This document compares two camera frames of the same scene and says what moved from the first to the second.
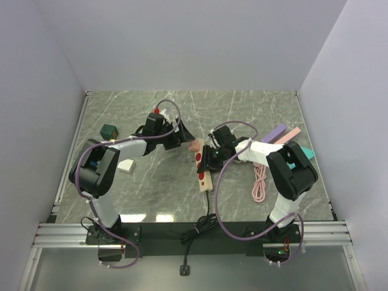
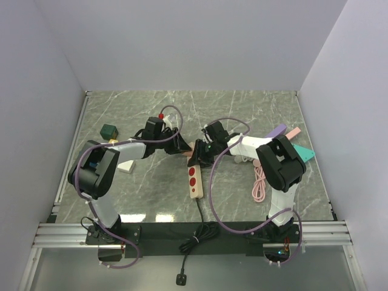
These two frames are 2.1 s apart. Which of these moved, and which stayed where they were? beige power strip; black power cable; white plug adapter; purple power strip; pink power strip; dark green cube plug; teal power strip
Moved: black power cable; beige power strip
Stayed: white plug adapter; dark green cube plug; pink power strip; teal power strip; purple power strip
